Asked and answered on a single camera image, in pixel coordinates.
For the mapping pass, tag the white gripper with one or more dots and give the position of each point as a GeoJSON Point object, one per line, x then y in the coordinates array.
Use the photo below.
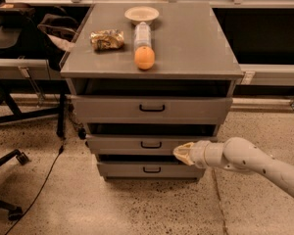
{"type": "Point", "coordinates": [200, 153]}

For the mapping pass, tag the grey drawer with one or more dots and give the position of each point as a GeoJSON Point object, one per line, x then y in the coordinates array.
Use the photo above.
{"type": "Point", "coordinates": [138, 145]}
{"type": "Point", "coordinates": [157, 110]}
{"type": "Point", "coordinates": [149, 170]}

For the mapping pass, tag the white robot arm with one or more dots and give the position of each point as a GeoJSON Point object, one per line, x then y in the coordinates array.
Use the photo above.
{"type": "Point", "coordinates": [239, 155]}

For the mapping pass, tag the grey bottom drawer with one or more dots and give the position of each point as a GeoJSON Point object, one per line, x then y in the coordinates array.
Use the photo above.
{"type": "Point", "coordinates": [149, 170]}

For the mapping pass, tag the grey drawer cabinet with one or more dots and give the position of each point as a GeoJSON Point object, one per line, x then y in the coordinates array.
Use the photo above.
{"type": "Point", "coordinates": [193, 59]}

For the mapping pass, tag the grey top drawer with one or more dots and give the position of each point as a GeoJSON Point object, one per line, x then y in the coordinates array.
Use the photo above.
{"type": "Point", "coordinates": [157, 110]}

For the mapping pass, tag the orange fruit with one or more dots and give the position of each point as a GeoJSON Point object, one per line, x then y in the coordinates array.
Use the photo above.
{"type": "Point", "coordinates": [144, 57]}

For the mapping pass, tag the clear plastic bottle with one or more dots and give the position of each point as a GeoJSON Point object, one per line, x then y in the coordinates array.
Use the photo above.
{"type": "Point", "coordinates": [142, 36]}

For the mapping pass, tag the gold foil snack bag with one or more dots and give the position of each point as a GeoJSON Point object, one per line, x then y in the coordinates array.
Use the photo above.
{"type": "Point", "coordinates": [109, 39]}

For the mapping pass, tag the white bowl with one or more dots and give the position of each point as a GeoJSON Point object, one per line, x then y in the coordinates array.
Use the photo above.
{"type": "Point", "coordinates": [141, 14]}

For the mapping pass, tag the black desk with legs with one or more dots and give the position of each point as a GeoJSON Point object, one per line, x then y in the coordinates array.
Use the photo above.
{"type": "Point", "coordinates": [25, 69]}

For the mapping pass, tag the dark bag on desk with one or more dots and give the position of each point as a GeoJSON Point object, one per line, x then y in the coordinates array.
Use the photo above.
{"type": "Point", "coordinates": [61, 30]}

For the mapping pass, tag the black box on desk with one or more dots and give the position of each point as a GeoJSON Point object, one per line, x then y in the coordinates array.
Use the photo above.
{"type": "Point", "coordinates": [15, 14]}

